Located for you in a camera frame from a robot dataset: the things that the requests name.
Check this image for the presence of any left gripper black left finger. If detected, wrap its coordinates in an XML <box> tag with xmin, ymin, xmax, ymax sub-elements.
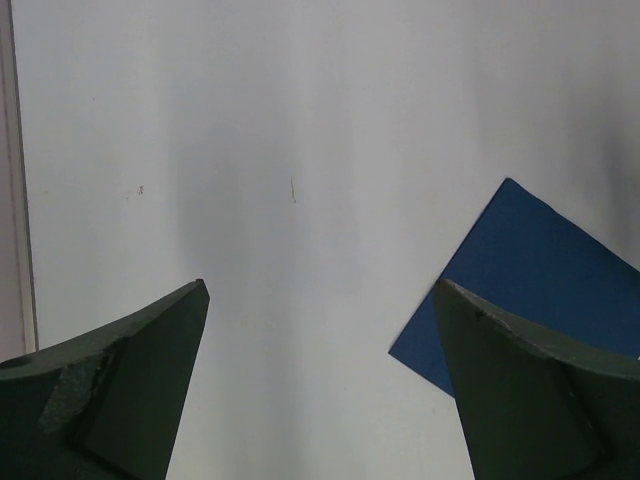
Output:
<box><xmin>1</xmin><ymin>279</ymin><xmax>210</xmax><ymax>479</ymax></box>

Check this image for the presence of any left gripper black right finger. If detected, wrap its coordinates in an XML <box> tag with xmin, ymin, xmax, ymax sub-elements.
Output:
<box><xmin>434</xmin><ymin>280</ymin><xmax>639</xmax><ymax>479</ymax></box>

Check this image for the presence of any dark blue paper napkin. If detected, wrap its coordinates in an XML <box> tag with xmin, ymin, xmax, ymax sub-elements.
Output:
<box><xmin>388</xmin><ymin>177</ymin><xmax>640</xmax><ymax>399</ymax></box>

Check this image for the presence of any left aluminium frame post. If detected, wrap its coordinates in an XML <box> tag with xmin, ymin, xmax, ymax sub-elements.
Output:
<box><xmin>1</xmin><ymin>1</ymin><xmax>39</xmax><ymax>361</ymax></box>

